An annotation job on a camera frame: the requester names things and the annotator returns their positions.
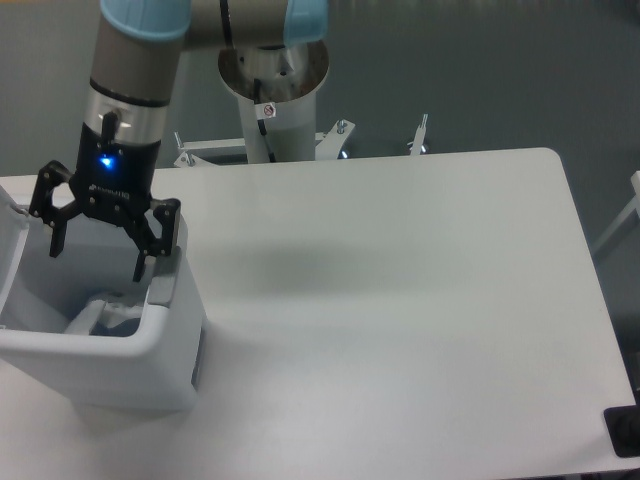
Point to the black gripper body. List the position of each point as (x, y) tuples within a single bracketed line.
[(112, 180)]

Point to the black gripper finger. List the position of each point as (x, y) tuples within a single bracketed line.
[(85, 201), (154, 230)]

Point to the clear plastic packaging bag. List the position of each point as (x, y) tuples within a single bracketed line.
[(109, 309)]

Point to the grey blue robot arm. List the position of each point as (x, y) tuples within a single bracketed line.
[(138, 48)]

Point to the white trash can lid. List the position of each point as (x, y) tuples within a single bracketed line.
[(20, 305)]

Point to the white trash can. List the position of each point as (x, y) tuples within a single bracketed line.
[(156, 368)]

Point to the black device at table edge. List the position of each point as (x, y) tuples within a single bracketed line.
[(623, 428)]

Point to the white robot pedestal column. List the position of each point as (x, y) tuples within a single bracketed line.
[(276, 87)]

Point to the white pedestal base frame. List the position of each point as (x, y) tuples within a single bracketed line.
[(300, 145)]

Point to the white frame at right edge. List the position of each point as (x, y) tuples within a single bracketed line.
[(621, 226)]

